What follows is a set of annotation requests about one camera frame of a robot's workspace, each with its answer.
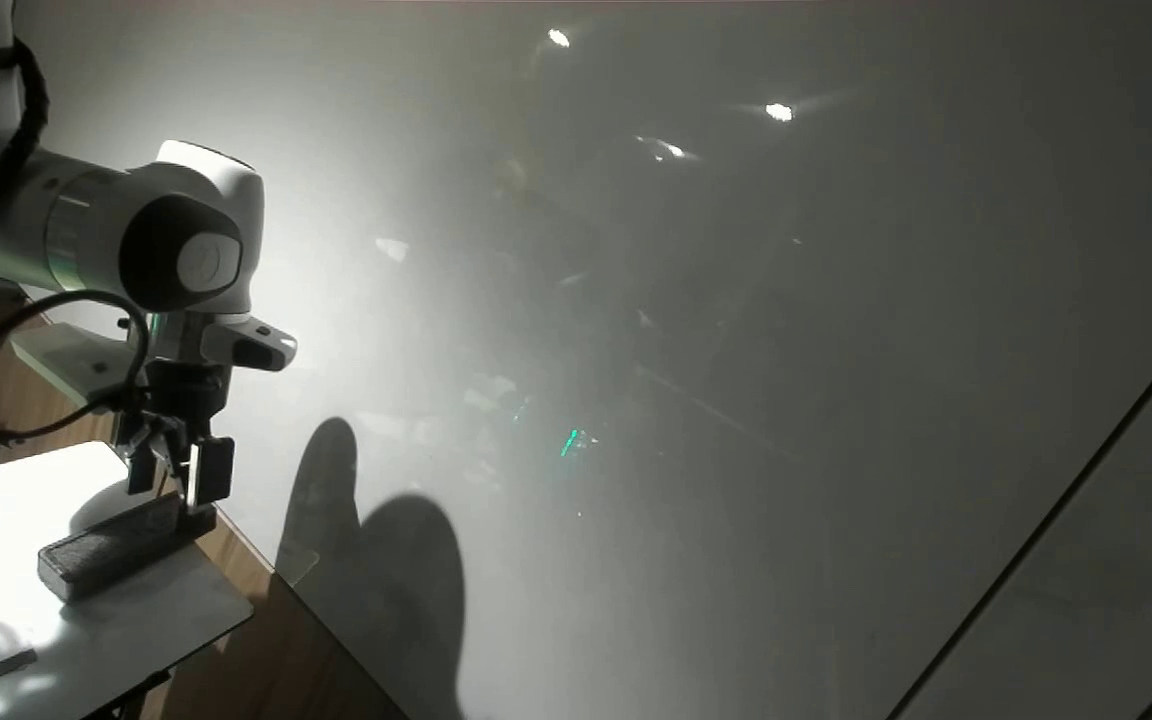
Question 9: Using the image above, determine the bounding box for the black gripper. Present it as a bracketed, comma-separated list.
[117, 355, 240, 515]

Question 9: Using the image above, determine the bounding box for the large white whiteboard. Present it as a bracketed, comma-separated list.
[0, 0, 1152, 720]

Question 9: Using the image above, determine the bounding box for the small white platform board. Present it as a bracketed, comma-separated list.
[0, 435, 261, 720]

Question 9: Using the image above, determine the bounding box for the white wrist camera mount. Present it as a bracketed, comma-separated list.
[12, 307, 303, 392]

